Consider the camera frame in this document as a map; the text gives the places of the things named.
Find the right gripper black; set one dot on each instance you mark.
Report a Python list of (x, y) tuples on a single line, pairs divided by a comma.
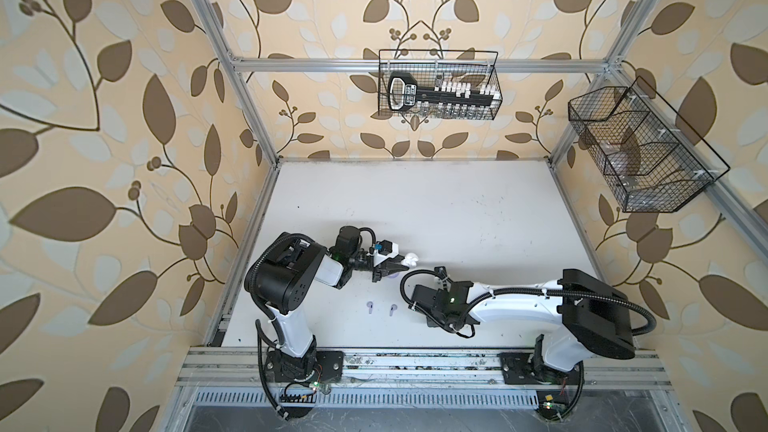
[(432, 323)]

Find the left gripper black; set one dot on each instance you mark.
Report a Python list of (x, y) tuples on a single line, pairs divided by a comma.
[(385, 273)]

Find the white earbud charging case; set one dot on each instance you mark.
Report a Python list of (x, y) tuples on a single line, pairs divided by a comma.
[(410, 260)]

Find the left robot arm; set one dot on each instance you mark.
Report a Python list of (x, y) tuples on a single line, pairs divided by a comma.
[(280, 278)]

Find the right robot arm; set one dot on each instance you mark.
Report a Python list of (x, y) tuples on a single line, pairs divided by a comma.
[(588, 317)]

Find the black tool with white parts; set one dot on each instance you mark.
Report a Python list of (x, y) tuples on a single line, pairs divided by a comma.
[(403, 93)]

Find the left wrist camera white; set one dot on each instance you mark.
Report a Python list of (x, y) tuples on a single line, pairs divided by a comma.
[(386, 248)]

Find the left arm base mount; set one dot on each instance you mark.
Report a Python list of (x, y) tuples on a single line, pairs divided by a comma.
[(303, 372)]

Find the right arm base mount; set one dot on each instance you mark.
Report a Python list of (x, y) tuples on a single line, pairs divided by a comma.
[(561, 390)]

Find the black wire basket back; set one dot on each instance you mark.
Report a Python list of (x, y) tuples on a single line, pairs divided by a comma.
[(474, 66)]

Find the black wire basket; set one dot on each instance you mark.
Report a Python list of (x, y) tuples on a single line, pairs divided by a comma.
[(474, 66), (653, 159)]

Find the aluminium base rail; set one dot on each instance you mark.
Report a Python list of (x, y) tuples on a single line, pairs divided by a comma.
[(479, 378)]

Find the black wire basket right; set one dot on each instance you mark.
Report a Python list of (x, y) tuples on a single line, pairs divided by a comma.
[(653, 159)]

